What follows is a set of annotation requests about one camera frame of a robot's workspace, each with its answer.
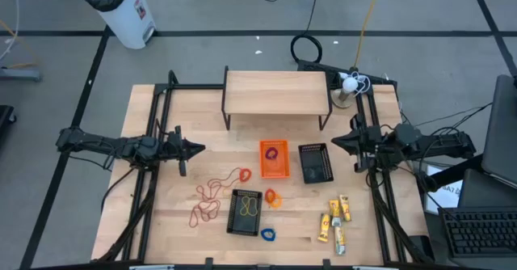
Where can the grey floor plate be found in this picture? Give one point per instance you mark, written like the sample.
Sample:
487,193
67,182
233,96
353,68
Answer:
20,74

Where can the orange slotted plastic basket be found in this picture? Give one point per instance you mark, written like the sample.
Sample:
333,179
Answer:
282,169

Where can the black power strip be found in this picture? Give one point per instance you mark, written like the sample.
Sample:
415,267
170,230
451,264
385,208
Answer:
319,68

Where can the silver bracket bar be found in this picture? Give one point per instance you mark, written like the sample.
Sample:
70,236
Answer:
369,268
151,267

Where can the white globe desk lamp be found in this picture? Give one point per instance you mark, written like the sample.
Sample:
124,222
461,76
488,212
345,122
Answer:
350,85

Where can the black flat device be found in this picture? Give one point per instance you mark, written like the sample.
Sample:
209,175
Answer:
422,247

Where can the black slotted plastic basket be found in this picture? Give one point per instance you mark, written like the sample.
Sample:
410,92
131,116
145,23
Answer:
244,225
315,167

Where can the black table clamp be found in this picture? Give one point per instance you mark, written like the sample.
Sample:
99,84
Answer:
326,264
209,264

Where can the wooden shelf riser black frame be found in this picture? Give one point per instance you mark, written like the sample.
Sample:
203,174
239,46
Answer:
274,94

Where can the dark grey monitor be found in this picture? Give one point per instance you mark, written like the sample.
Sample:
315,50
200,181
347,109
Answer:
501,132

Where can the black side desk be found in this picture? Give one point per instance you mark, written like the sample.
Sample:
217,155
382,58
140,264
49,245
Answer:
484,189

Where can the white printed paper sheet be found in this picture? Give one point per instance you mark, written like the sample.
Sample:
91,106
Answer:
448,199

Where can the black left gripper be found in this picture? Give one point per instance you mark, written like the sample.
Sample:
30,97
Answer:
174,148

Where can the white trash bin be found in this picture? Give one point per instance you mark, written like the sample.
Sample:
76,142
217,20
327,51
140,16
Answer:
121,15

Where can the black keyboard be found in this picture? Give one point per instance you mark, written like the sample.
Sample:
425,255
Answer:
480,231

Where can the black floor object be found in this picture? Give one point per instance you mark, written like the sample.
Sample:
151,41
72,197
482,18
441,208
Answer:
5,118

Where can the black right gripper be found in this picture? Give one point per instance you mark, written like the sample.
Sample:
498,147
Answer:
367,140

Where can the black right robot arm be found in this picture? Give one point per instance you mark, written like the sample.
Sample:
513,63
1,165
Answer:
440,144

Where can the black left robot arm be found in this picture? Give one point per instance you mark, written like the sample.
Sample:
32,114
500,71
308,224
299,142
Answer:
101,145

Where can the yellow rubber band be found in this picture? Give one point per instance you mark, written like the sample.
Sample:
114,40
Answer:
241,208

